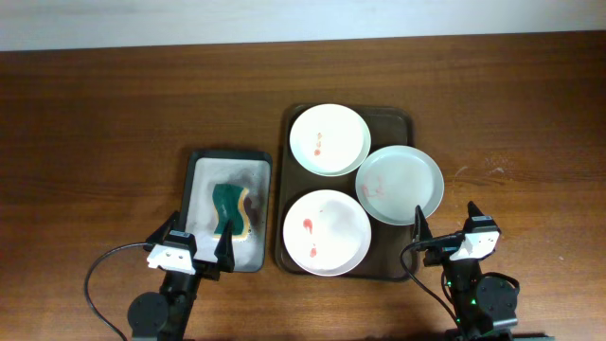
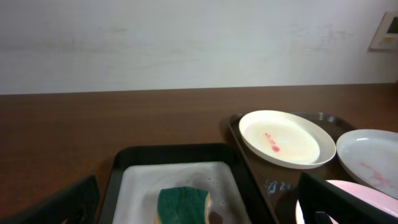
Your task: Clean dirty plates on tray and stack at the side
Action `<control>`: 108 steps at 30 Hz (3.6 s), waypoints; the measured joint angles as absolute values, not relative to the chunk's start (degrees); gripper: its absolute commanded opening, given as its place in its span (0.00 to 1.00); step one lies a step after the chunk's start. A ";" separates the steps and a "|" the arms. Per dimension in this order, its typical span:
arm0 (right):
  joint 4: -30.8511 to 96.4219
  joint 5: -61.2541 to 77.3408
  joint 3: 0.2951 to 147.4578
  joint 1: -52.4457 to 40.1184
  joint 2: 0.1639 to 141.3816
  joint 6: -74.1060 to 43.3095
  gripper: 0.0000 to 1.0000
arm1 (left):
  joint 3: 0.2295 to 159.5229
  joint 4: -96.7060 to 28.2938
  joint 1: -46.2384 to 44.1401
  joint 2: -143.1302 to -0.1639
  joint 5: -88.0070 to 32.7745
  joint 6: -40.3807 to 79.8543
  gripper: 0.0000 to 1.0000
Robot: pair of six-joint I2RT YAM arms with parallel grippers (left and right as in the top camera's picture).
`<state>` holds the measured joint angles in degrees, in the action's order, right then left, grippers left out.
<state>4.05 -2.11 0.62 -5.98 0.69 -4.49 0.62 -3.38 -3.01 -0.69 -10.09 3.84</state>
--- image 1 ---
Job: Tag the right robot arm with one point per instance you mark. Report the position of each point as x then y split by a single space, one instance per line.
482 305

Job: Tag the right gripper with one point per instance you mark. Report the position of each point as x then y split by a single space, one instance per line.
440 253

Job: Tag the cream white plate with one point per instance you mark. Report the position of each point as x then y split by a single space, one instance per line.
329 140

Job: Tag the pale blue plate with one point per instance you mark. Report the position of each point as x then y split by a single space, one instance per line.
396 179

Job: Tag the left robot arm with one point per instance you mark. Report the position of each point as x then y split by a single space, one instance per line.
164 314

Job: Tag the brown serving tray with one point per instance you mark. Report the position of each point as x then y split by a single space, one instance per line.
384 259

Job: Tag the pink white plate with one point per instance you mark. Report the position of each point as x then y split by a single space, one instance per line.
326 233

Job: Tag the green yellow sponge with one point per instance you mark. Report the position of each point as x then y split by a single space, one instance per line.
228 201

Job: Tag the black soapy water tray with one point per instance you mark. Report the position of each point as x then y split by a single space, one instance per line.
249 170

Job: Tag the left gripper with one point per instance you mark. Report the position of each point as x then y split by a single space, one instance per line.
222 255

